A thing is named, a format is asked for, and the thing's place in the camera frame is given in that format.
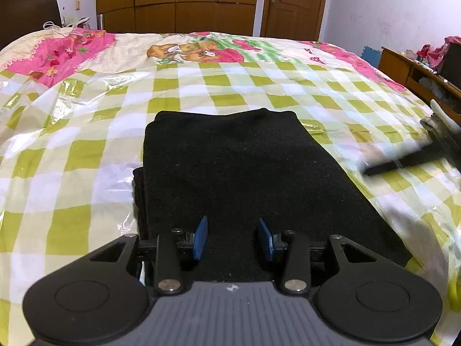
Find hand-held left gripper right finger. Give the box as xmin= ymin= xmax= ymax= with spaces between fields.
xmin=257 ymin=218 xmax=379 ymax=295

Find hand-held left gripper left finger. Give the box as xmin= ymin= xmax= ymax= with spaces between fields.
xmin=88 ymin=215 xmax=210 ymax=295

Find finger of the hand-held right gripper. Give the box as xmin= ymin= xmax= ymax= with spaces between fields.
xmin=363 ymin=140 xmax=451 ymax=177

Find black pants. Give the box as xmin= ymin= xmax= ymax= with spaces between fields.
xmin=132 ymin=108 xmax=413 ymax=286

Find red cloth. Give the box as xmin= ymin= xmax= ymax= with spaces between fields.
xmin=417 ymin=35 xmax=461 ymax=77

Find wooden side desk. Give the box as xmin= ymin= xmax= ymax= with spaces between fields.
xmin=378 ymin=46 xmax=461 ymax=125

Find blue foam mat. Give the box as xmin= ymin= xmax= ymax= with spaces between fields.
xmin=360 ymin=45 xmax=383 ymax=69

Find printed checkered blanket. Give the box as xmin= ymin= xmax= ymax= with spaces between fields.
xmin=0 ymin=29 xmax=461 ymax=346

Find brown wooden door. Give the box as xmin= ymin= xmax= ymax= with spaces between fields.
xmin=260 ymin=0 xmax=330 ymax=41

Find dark wooden headboard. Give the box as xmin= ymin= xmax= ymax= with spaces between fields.
xmin=0 ymin=0 xmax=63 ymax=50

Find white cable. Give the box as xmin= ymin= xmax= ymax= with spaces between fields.
xmin=42 ymin=20 xmax=89 ymax=41

